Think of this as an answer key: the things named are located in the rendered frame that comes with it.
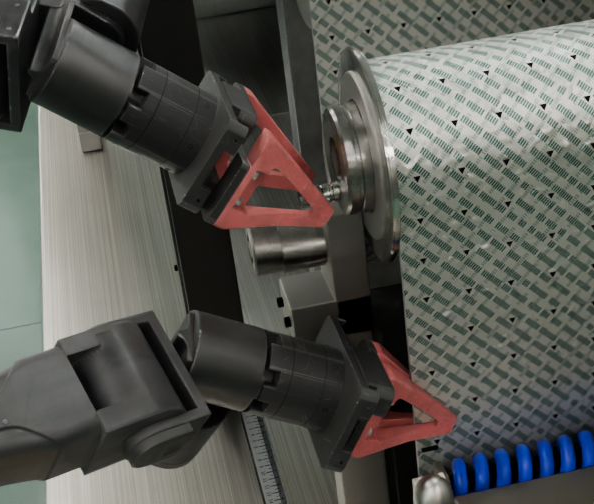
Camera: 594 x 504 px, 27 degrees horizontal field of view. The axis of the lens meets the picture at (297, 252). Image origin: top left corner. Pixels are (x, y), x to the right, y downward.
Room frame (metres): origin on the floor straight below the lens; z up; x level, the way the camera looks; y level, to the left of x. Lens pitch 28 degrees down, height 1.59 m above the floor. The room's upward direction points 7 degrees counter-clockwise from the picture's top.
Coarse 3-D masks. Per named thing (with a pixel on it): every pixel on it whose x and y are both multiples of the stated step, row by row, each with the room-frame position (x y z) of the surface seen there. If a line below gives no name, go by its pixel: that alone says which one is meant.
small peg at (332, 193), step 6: (318, 186) 0.75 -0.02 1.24; (324, 186) 0.75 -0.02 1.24; (330, 186) 0.75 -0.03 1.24; (336, 186) 0.75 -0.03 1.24; (324, 192) 0.75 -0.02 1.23; (330, 192) 0.75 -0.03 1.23; (336, 192) 0.75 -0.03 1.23; (300, 198) 0.75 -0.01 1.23; (330, 198) 0.75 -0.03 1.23; (336, 198) 0.75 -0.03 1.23; (300, 204) 0.75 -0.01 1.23; (306, 204) 0.74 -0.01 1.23
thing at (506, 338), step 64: (512, 256) 0.71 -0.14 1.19; (576, 256) 0.71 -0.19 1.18; (448, 320) 0.70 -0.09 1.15; (512, 320) 0.71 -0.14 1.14; (576, 320) 0.71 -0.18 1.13; (448, 384) 0.70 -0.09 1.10; (512, 384) 0.71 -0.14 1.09; (576, 384) 0.71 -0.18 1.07; (448, 448) 0.70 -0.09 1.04; (512, 448) 0.71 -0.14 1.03
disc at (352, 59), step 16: (352, 48) 0.77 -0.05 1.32; (352, 64) 0.77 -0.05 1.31; (368, 64) 0.74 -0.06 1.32; (368, 80) 0.73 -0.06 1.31; (368, 96) 0.73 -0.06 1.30; (384, 112) 0.71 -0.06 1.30; (384, 128) 0.70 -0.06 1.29; (384, 144) 0.70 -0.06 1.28; (384, 160) 0.70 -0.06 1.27; (384, 176) 0.70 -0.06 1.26; (400, 224) 0.69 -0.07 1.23; (368, 240) 0.77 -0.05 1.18; (384, 240) 0.72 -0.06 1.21; (384, 256) 0.72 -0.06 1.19
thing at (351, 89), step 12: (348, 72) 0.77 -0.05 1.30; (348, 84) 0.78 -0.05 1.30; (360, 84) 0.75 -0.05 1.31; (348, 96) 0.78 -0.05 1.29; (360, 96) 0.74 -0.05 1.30; (360, 108) 0.74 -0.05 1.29; (372, 120) 0.72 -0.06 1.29; (372, 132) 0.72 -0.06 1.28; (372, 144) 0.72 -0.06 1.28; (372, 156) 0.72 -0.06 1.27; (384, 180) 0.70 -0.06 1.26; (384, 192) 0.70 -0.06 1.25; (384, 204) 0.70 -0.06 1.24; (372, 216) 0.74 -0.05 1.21; (384, 216) 0.71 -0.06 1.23; (372, 228) 0.74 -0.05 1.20; (384, 228) 0.71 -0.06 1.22
